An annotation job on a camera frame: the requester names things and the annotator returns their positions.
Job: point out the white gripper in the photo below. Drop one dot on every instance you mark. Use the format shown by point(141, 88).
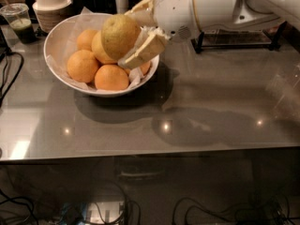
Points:
point(175, 11)

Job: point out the white paper bowl liner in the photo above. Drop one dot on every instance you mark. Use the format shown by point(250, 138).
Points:
point(68, 35)

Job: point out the black wire snack basket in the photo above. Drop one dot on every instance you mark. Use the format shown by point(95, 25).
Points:
point(221, 39)

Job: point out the yellowish orange top back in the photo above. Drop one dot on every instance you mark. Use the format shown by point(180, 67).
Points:
point(118, 35)

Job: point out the orange front centre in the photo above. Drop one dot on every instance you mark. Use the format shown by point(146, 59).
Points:
point(111, 78)

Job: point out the orange front right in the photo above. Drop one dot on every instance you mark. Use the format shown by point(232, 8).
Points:
point(144, 68)

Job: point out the orange left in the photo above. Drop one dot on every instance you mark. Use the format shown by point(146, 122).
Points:
point(82, 66)

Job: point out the greenish orange centre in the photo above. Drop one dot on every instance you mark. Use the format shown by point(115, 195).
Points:
point(99, 52)

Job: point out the white ceramic bowl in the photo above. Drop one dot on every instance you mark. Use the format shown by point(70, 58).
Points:
point(56, 38)

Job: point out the orange hidden back left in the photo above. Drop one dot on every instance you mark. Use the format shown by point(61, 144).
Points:
point(85, 38)

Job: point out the stack of paper bowls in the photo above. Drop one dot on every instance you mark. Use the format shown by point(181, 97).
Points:
point(50, 13)

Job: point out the plastic cup green drink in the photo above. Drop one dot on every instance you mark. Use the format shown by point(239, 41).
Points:
point(17, 16)

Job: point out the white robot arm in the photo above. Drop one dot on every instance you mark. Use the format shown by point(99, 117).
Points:
point(244, 14)

